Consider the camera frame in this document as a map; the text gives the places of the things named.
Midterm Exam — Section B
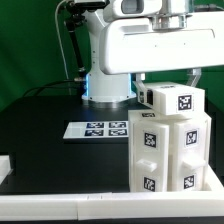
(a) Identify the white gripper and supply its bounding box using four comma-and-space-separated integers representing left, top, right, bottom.
99, 0, 224, 106

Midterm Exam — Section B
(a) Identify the white cabinet top block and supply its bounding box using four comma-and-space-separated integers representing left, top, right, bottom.
144, 82, 205, 115

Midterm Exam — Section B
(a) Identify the white cabinet door panel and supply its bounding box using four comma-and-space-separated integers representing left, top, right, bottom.
171, 119, 207, 191
130, 121, 169, 192

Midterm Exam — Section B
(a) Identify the white cabinet body box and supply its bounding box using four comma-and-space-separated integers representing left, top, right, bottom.
128, 110, 211, 192

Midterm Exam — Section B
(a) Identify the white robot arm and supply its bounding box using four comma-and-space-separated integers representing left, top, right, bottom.
82, 0, 224, 108

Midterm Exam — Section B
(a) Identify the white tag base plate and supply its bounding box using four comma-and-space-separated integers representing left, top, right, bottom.
63, 121, 128, 140

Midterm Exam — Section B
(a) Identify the black cable bundle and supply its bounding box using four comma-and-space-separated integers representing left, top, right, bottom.
21, 79, 88, 98

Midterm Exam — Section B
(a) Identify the black camera stand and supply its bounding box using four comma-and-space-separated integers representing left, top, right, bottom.
65, 0, 110, 82

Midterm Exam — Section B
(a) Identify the white obstacle fence frame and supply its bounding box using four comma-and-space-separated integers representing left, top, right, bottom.
0, 154, 224, 222

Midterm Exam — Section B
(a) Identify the white cable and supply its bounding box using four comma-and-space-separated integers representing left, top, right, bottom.
54, 0, 71, 80

